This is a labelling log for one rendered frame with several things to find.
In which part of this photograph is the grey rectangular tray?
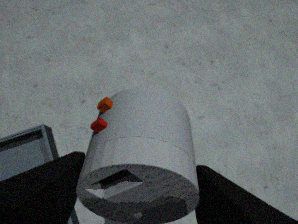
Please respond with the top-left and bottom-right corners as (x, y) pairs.
(0, 124), (60, 181)

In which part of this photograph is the grey cylinder with slots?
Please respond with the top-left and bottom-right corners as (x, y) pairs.
(76, 87), (200, 224)

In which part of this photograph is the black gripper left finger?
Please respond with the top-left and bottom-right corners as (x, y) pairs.
(0, 151), (85, 224)

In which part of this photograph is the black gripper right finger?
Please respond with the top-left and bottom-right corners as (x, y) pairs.
(194, 164), (298, 224)

